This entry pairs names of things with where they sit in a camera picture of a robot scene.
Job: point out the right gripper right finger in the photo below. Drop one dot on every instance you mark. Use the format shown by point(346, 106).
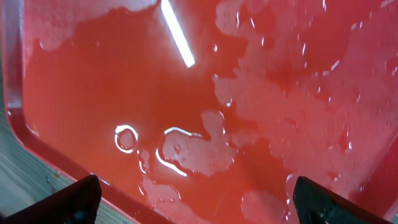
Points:
point(316, 204)

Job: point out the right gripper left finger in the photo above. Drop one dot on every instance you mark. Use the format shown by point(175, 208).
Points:
point(77, 203)

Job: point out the red plastic tray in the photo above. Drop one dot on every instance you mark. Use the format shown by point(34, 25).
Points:
point(208, 111)

